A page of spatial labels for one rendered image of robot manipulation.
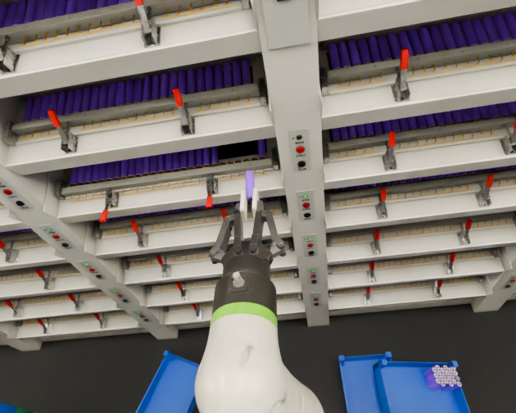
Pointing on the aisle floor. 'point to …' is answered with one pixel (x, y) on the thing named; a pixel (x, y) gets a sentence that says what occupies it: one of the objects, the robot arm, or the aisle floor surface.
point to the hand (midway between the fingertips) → (249, 204)
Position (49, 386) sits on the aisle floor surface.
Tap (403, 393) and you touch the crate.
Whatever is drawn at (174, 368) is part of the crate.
